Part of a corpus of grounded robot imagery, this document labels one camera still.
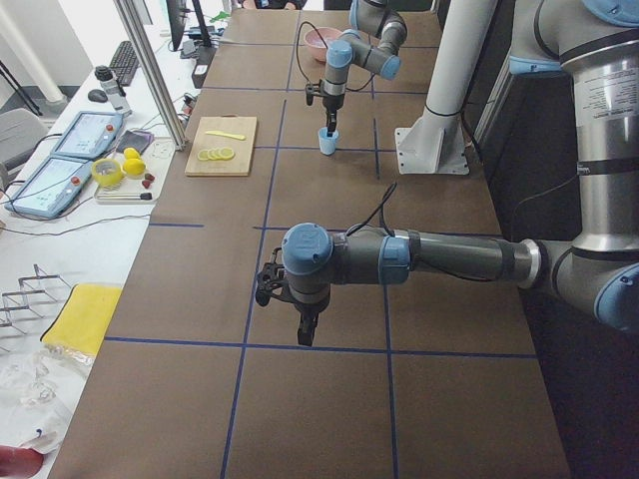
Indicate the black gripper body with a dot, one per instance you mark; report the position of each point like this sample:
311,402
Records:
331,103
309,308

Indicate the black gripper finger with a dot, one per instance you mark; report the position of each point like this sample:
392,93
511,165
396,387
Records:
331,122
307,329

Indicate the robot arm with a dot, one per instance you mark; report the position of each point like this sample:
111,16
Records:
372,42
561,170

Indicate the light blue paper cup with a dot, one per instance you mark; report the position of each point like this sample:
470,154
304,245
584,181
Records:
328,141

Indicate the pink bowl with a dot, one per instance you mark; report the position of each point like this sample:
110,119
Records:
318,39

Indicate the yellow plastic knife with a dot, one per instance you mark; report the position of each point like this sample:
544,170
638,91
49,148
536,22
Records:
223,134

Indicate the bamboo cutting board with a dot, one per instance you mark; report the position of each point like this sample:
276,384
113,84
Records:
240,164

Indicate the top lemon slice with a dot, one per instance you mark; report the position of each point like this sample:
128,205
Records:
229,152

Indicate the white tray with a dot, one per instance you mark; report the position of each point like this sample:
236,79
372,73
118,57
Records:
130,191

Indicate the whole yellow lemon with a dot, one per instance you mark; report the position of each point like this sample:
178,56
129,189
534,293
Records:
133,165

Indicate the black keyboard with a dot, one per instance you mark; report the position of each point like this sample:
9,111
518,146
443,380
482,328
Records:
124,63

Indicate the yellow cloth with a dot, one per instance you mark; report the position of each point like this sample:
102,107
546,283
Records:
83,320

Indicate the water bottle black cap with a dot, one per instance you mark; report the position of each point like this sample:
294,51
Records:
113,90

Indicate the yellow tape roll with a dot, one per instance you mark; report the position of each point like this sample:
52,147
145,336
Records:
107,173

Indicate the computer mouse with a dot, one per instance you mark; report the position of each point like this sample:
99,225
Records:
97,96

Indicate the upper teach pendant tablet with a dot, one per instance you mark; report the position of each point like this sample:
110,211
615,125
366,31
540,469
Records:
89,135

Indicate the teach pendant tablet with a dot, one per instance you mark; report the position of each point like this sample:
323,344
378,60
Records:
52,188
89,135

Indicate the lower teach pendant tablet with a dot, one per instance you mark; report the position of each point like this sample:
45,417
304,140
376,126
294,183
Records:
52,188

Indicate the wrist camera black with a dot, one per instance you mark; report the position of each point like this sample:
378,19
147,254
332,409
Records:
272,282
312,91

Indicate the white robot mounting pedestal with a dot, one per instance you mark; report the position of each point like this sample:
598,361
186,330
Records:
434,144

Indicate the aluminium frame post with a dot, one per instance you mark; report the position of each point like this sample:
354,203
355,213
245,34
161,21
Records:
137,35

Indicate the wire rack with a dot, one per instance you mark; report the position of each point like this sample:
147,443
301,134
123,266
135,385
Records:
38,295

